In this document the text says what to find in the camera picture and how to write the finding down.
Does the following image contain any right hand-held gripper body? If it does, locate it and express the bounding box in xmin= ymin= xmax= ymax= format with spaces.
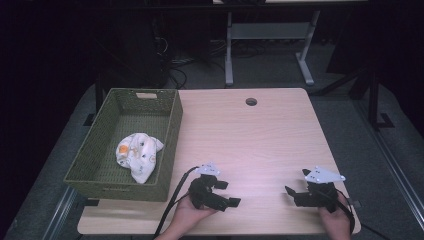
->
xmin=294 ymin=165 xmax=347 ymax=214

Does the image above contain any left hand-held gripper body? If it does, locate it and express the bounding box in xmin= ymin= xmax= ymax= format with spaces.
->
xmin=188 ymin=162 xmax=222 ymax=211

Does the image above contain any person's left hand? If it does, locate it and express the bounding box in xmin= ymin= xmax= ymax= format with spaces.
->
xmin=165 ymin=194 xmax=218 ymax=240

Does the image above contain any person's right hand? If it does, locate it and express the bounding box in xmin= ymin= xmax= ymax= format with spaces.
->
xmin=317 ymin=192 xmax=352 ymax=240

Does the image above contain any white printed cloth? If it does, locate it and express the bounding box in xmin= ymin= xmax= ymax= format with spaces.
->
xmin=115 ymin=132 xmax=165 ymax=185

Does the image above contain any black metal stand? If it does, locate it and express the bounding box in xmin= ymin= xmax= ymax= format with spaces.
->
xmin=82 ymin=78 xmax=105 ymax=127
xmin=365 ymin=66 xmax=396 ymax=132

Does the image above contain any green woven basket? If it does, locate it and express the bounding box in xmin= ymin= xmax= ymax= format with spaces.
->
xmin=63 ymin=87 xmax=184 ymax=203

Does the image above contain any dark computer tower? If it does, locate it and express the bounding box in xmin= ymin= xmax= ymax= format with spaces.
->
xmin=98 ymin=14 xmax=169 ymax=89

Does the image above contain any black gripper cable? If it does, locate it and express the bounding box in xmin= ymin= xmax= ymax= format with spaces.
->
xmin=153 ymin=165 xmax=200 ymax=240
xmin=334 ymin=188 xmax=392 ymax=240

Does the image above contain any metal floor rail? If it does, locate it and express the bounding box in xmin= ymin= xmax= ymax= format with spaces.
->
xmin=353 ymin=99 xmax=424 ymax=223
xmin=42 ymin=185 xmax=78 ymax=240

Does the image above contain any tangle of floor cables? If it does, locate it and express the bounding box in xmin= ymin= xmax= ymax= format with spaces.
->
xmin=156 ymin=34 xmax=268 ymax=89

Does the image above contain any white metal desk frame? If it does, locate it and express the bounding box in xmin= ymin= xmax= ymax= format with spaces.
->
xmin=224 ymin=9 xmax=322 ymax=87

